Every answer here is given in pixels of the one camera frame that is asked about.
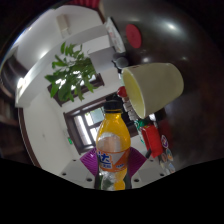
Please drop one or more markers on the white wall-mounted unit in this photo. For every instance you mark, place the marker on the white wall-mounted unit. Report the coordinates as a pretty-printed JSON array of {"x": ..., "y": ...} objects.
[{"x": 63, "y": 24}]

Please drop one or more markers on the dark wooden double door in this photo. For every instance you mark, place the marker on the dark wooden double door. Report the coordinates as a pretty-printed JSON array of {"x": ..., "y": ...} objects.
[{"x": 85, "y": 125}]

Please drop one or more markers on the small grey round object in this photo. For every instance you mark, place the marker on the small grey round object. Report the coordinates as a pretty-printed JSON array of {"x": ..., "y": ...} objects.
[{"x": 122, "y": 62}]

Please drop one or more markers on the potted plant in white pot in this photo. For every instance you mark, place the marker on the potted plant in white pot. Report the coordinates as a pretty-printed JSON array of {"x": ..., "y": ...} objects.
[{"x": 71, "y": 71}]

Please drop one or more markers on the orange soda plastic bottle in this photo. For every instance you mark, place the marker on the orange soda plastic bottle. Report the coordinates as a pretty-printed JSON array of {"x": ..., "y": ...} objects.
[{"x": 113, "y": 133}]

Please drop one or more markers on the white booklet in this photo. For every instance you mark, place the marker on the white booklet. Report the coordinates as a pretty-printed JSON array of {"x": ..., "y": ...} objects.
[{"x": 115, "y": 33}]

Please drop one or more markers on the green box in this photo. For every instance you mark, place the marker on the green box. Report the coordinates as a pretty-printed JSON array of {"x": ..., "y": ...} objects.
[{"x": 142, "y": 123}]

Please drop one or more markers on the pale yellow cup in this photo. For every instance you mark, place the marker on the pale yellow cup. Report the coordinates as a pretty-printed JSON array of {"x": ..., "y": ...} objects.
[{"x": 156, "y": 86}]

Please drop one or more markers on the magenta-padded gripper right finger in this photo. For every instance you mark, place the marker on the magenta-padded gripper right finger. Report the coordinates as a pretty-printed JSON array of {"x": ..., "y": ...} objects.
[{"x": 146, "y": 170}]

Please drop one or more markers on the dark-framed window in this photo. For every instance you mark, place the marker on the dark-framed window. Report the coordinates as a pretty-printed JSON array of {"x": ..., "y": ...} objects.
[{"x": 95, "y": 81}]

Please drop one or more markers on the green exit sign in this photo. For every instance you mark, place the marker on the green exit sign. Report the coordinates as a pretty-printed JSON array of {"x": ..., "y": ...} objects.
[{"x": 70, "y": 140}]

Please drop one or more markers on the red box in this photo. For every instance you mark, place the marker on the red box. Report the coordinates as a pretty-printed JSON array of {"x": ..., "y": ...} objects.
[{"x": 152, "y": 140}]

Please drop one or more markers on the small red round object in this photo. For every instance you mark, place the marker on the small red round object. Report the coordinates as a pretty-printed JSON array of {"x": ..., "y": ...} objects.
[{"x": 122, "y": 91}]

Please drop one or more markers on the red-carpeted staircase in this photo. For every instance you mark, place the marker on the red-carpeted staircase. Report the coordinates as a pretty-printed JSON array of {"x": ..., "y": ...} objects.
[{"x": 83, "y": 3}]

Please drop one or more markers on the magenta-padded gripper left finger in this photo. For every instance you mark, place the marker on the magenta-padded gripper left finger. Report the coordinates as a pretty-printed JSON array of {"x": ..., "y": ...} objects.
[{"x": 76, "y": 170}]

